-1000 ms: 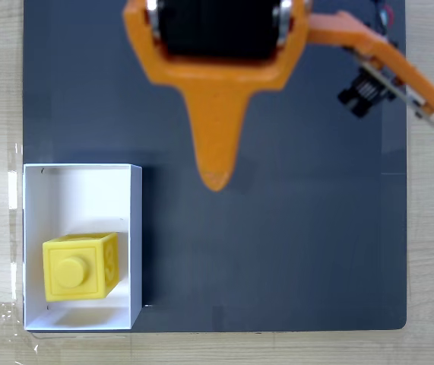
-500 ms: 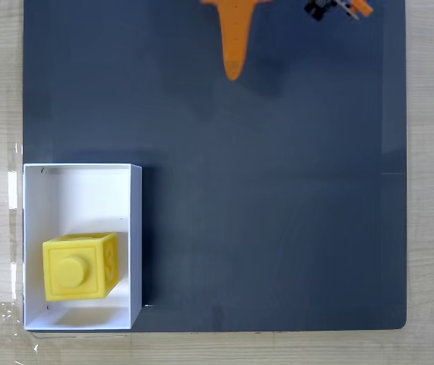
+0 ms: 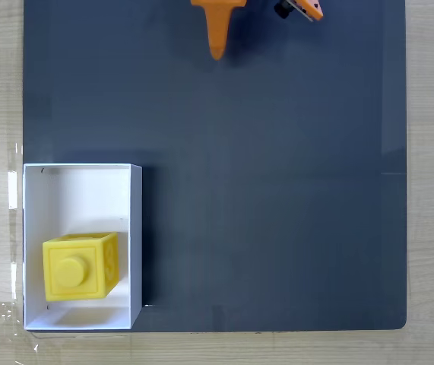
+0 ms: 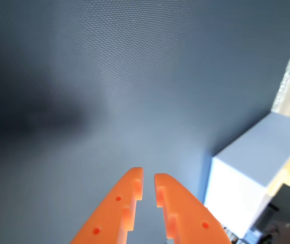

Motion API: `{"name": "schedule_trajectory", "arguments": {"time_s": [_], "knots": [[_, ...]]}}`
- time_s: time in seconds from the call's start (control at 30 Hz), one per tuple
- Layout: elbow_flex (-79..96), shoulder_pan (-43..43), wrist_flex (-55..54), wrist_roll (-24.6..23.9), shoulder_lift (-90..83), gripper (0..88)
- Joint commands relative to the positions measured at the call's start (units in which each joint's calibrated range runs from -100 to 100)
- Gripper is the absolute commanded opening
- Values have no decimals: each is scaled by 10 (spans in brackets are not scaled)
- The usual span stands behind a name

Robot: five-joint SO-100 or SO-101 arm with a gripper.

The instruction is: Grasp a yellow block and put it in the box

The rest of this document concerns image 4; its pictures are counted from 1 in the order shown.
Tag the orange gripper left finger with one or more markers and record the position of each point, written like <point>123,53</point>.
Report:
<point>109,211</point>

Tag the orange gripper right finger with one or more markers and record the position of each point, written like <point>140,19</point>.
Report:
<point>190,218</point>

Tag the white open cardboard box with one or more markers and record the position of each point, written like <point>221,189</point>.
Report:
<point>231,198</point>

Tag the dark grey textured mat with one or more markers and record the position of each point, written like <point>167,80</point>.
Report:
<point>109,76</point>

